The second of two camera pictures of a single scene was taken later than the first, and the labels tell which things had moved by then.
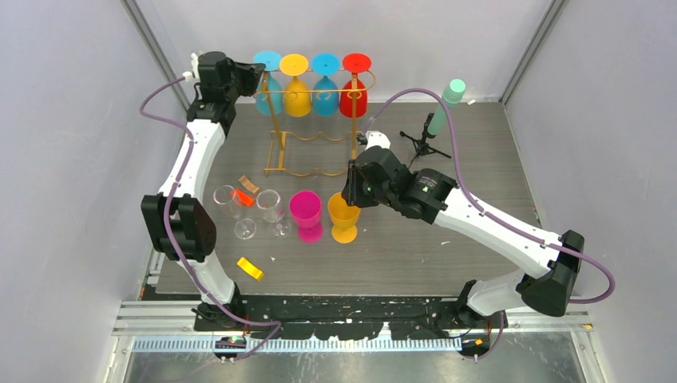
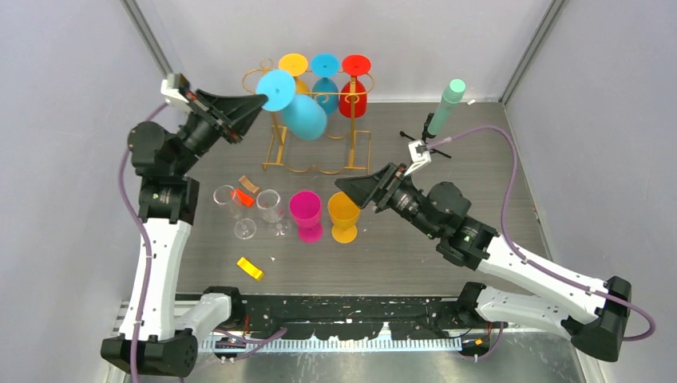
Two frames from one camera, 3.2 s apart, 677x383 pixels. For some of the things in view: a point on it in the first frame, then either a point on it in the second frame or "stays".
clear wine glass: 226,195 stays
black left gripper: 251,75 -> 235,115
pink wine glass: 305,208 stays
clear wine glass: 269,203 stays
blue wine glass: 271,59 -> 302,116
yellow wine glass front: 344,219 stays
